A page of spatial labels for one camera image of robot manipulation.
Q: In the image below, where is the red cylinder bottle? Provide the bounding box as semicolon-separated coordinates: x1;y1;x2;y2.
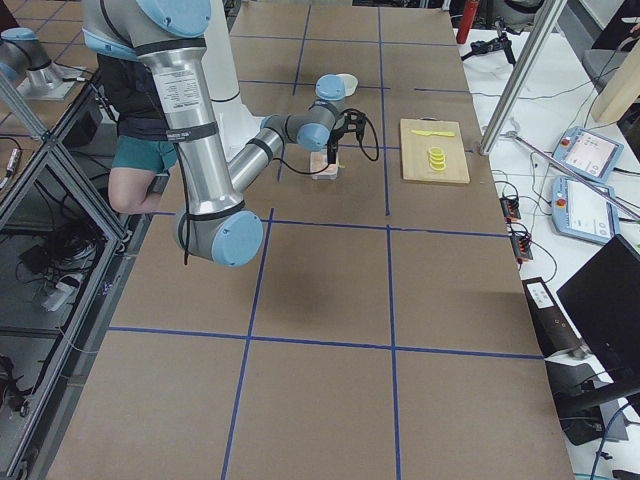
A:
456;0;480;45

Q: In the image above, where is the seated person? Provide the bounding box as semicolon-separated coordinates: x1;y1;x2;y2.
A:
97;54;177;215

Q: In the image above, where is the second grey robot arm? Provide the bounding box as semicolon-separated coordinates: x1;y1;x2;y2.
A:
1;27;85;101

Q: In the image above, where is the aluminium frame post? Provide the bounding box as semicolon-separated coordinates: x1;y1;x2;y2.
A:
479;0;567;156

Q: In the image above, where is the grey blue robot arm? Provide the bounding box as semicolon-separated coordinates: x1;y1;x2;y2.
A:
82;0;366;267

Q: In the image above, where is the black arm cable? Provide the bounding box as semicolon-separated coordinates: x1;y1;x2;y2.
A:
272;107;381;176

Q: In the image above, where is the black monitor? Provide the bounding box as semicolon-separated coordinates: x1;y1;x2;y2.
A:
557;234;639;374

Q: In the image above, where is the blue teach pendant tablet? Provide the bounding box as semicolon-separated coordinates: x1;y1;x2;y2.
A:
552;126;624;184

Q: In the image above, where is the wooden cutting board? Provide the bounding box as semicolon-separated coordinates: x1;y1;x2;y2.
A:
400;119;470;184

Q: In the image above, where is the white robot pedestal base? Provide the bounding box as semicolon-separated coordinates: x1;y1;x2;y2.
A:
202;0;262;162

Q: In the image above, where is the yellow plastic knife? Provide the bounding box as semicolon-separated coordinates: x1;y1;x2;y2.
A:
410;129;456;138

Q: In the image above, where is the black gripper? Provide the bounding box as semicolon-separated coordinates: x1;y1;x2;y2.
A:
327;110;366;165

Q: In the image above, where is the clear plastic egg box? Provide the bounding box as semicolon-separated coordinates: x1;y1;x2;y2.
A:
309;150;342;180

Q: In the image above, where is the white ceramic bowl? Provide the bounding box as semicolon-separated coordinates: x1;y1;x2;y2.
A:
337;73;359;97

